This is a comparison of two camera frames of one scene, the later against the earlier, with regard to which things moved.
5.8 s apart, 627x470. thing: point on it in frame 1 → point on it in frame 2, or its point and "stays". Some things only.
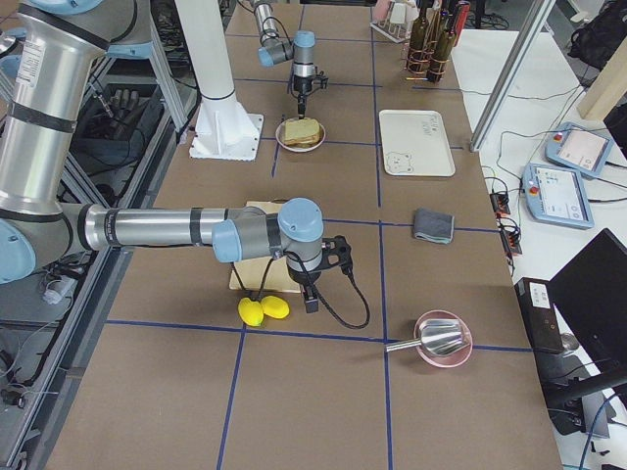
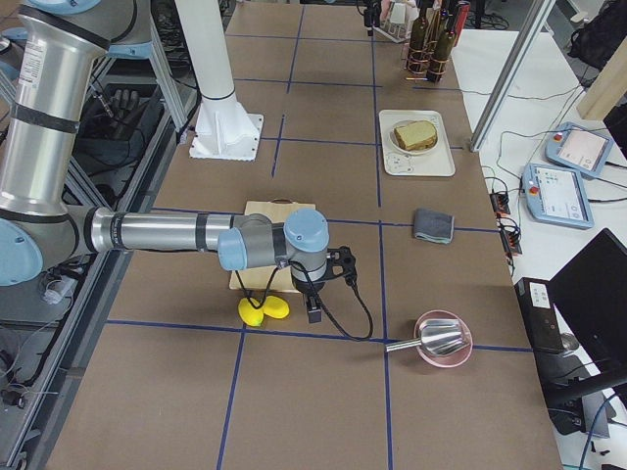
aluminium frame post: x=538 y=18 stays
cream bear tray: x=414 y=143 stays
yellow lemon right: x=274 y=306 stays
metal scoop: x=439 y=337 stays
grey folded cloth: x=432 y=225 stays
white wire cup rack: x=397 y=32 stays
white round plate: x=280 y=134 → x=413 y=137
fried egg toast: x=304 y=141 → x=416 y=141
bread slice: x=301 y=128 → x=415 y=132
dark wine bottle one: x=419 y=47 stays
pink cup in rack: x=381 y=9 stays
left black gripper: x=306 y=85 → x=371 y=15
